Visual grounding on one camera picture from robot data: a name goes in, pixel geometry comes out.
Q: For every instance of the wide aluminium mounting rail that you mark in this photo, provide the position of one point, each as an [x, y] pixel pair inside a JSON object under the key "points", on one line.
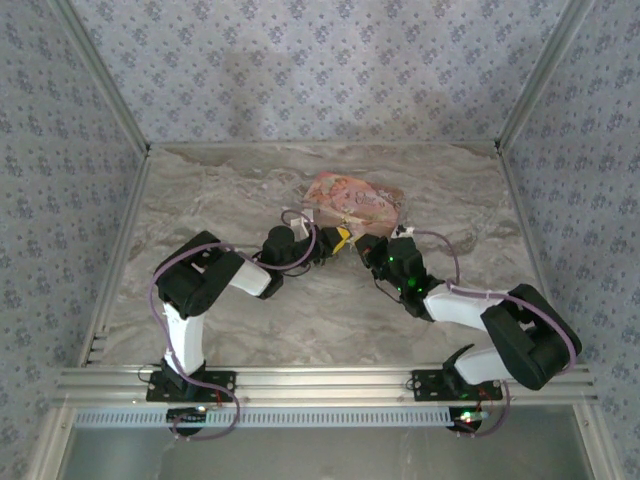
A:
{"points": [[325, 385]]}

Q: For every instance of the small black adapter board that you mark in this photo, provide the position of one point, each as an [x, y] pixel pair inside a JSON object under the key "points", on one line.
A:
{"points": [[457, 422], [182, 416]]}

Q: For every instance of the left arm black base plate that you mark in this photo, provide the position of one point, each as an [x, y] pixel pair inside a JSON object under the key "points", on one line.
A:
{"points": [[155, 395]]}

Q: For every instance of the aluminium corner post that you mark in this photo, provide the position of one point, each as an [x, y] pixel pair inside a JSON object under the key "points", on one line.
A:
{"points": [[542, 75], [108, 80]]}

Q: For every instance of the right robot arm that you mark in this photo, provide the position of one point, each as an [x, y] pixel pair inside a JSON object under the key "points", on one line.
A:
{"points": [[525, 340]]}

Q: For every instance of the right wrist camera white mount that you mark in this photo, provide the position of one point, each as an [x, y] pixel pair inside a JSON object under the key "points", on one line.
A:
{"points": [[402, 231]]}

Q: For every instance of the aluminium frame leg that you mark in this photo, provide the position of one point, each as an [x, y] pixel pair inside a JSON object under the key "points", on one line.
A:
{"points": [[52, 440], [592, 440]]}

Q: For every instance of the pink illustrated pouch bag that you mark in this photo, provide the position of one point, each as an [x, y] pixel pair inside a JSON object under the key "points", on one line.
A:
{"points": [[350, 200]]}

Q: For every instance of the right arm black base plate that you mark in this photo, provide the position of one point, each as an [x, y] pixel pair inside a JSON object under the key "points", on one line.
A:
{"points": [[422, 392]]}

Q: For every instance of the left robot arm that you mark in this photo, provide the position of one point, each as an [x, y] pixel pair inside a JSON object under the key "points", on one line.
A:
{"points": [[195, 275]]}

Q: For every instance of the aluminium side rail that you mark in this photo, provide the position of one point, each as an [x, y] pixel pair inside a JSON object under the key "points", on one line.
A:
{"points": [[120, 250], [530, 250]]}

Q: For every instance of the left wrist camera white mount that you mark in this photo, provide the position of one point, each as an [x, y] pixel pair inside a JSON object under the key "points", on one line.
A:
{"points": [[302, 227]]}

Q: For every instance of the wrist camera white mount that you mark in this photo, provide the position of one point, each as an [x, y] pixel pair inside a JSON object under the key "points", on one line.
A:
{"points": [[402, 231], [302, 227]]}

